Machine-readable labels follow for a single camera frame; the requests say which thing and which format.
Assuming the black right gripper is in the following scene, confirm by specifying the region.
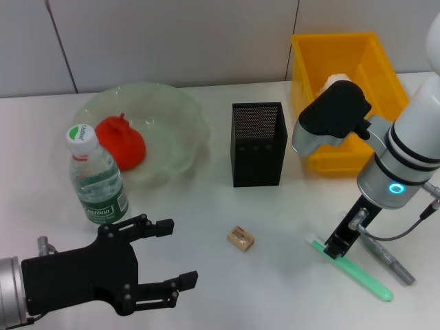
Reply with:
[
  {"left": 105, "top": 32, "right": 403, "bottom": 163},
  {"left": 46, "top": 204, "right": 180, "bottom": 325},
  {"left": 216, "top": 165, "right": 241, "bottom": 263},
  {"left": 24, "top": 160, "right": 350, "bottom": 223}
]
[{"left": 324, "top": 195, "right": 383, "bottom": 259}]

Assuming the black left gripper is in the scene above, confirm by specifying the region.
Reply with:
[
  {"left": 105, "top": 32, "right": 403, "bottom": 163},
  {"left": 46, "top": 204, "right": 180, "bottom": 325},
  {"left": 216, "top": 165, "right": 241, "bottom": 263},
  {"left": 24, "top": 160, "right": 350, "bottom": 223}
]
[{"left": 21, "top": 213, "right": 200, "bottom": 316}]

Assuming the mint green pen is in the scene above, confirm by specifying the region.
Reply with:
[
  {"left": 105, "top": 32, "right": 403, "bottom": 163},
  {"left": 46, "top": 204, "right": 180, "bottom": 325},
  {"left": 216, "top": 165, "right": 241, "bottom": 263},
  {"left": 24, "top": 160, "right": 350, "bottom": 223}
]
[{"left": 305, "top": 233, "right": 394, "bottom": 303}]

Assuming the clear bottle with green label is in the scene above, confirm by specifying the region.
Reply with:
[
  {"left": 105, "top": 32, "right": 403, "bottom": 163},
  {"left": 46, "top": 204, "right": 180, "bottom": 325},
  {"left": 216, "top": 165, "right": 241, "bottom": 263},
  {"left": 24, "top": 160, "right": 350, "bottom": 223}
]
[{"left": 65, "top": 124, "right": 130, "bottom": 232}]

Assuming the orange fruit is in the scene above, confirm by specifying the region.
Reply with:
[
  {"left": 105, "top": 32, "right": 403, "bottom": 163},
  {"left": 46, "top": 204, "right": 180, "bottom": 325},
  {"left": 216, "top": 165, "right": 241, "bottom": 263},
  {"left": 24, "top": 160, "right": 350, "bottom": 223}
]
[{"left": 95, "top": 112, "right": 147, "bottom": 172}]

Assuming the white paper ball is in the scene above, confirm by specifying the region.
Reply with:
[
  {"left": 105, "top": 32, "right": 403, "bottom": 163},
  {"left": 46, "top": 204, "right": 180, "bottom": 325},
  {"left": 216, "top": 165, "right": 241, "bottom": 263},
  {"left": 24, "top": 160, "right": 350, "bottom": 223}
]
[{"left": 318, "top": 74, "right": 355, "bottom": 94}]

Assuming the grey glitter pen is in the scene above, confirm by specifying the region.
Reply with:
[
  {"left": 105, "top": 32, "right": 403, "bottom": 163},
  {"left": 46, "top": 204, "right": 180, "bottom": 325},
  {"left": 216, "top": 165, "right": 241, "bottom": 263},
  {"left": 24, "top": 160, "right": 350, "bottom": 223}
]
[{"left": 360, "top": 236, "right": 416, "bottom": 286}]

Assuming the small tan eraser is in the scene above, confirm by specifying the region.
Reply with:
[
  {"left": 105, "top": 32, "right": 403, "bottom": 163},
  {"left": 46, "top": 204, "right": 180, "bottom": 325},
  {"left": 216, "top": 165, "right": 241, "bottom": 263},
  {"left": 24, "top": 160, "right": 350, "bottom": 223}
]
[{"left": 227, "top": 225, "right": 257, "bottom": 254}]

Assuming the pale green glass fruit plate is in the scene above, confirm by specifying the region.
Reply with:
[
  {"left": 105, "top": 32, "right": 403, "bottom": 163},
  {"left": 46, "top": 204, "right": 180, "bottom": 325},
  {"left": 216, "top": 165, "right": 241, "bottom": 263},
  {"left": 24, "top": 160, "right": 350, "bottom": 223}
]
[{"left": 71, "top": 81, "right": 211, "bottom": 189}]

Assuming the black mesh pen holder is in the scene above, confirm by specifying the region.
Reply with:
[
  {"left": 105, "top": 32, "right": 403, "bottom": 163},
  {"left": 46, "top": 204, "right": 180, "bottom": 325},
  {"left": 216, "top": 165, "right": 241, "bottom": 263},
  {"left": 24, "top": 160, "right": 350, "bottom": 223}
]
[{"left": 229, "top": 102, "right": 289, "bottom": 188}]

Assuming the silver right wrist plug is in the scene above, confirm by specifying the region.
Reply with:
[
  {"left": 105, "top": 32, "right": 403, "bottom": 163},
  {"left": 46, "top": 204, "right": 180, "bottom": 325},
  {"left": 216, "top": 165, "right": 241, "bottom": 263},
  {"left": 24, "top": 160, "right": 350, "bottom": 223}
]
[{"left": 348, "top": 209, "right": 369, "bottom": 232}]

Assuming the silver wrist plug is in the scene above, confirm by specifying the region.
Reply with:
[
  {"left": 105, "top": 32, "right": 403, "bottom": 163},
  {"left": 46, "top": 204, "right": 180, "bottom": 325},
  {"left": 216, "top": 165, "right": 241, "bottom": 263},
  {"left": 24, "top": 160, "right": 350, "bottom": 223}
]
[
  {"left": 36, "top": 236, "right": 59, "bottom": 257},
  {"left": 348, "top": 209, "right": 369, "bottom": 232}
]

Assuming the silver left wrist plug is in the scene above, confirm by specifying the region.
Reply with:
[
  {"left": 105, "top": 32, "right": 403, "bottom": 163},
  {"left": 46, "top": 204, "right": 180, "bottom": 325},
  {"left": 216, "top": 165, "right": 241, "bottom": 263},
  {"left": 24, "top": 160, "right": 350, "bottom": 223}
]
[{"left": 36, "top": 236, "right": 59, "bottom": 257}]

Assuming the yellow plastic bin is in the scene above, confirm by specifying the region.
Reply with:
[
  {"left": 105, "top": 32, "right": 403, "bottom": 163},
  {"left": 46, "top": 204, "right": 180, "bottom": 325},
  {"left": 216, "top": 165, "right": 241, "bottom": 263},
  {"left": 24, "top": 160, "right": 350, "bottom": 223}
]
[{"left": 290, "top": 32, "right": 410, "bottom": 177}]

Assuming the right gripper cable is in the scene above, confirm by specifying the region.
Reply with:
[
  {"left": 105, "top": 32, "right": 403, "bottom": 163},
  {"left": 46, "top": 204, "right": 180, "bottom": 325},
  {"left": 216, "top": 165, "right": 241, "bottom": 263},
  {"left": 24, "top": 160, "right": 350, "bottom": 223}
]
[{"left": 357, "top": 197, "right": 440, "bottom": 242}]

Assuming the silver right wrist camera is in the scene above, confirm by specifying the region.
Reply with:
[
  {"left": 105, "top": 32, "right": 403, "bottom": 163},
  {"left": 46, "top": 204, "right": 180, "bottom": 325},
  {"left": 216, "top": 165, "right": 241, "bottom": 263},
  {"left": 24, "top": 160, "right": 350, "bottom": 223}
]
[{"left": 291, "top": 80, "right": 373, "bottom": 157}]

